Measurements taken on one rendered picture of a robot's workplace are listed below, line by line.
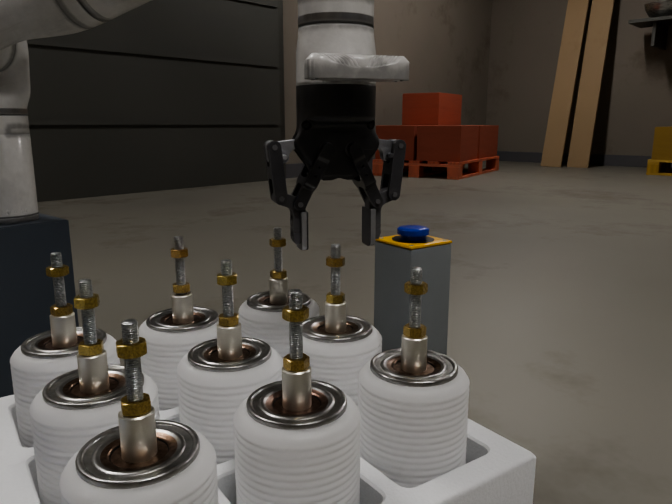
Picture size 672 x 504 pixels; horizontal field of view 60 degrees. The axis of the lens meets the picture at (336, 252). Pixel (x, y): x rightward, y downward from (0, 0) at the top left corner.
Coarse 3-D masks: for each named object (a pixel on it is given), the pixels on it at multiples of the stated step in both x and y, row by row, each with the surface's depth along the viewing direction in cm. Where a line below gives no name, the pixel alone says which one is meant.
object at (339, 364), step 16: (368, 336) 59; (304, 352) 57; (320, 352) 56; (336, 352) 56; (352, 352) 56; (368, 352) 57; (320, 368) 57; (336, 368) 56; (352, 368) 57; (336, 384) 57; (352, 384) 57
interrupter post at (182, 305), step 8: (176, 296) 62; (184, 296) 62; (176, 304) 62; (184, 304) 62; (192, 304) 63; (176, 312) 62; (184, 312) 62; (192, 312) 63; (176, 320) 62; (184, 320) 62; (192, 320) 63
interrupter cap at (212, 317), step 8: (160, 312) 65; (168, 312) 65; (200, 312) 65; (208, 312) 65; (216, 312) 65; (152, 320) 62; (160, 320) 63; (168, 320) 63; (200, 320) 63; (208, 320) 62; (216, 320) 63; (152, 328) 60; (160, 328) 60; (168, 328) 60; (176, 328) 60; (184, 328) 60; (192, 328) 60; (200, 328) 60
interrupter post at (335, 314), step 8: (328, 304) 59; (336, 304) 59; (344, 304) 59; (328, 312) 59; (336, 312) 59; (344, 312) 59; (328, 320) 59; (336, 320) 59; (344, 320) 60; (328, 328) 60; (336, 328) 59; (344, 328) 60
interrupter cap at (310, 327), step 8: (312, 320) 62; (320, 320) 62; (352, 320) 62; (360, 320) 62; (304, 328) 60; (312, 328) 60; (320, 328) 61; (352, 328) 61; (360, 328) 60; (368, 328) 60; (304, 336) 58; (312, 336) 57; (320, 336) 58; (328, 336) 58; (336, 336) 58; (344, 336) 58; (352, 336) 57; (360, 336) 58
